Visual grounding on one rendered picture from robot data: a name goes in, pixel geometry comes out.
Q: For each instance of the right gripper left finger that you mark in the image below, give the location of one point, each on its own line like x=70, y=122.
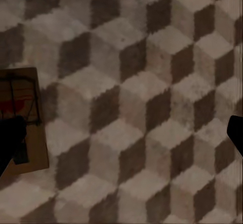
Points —
x=12, y=132

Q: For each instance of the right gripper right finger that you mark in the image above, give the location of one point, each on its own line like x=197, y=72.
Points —
x=235, y=131

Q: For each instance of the mousetrap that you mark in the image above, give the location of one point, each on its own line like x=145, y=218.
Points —
x=20, y=96

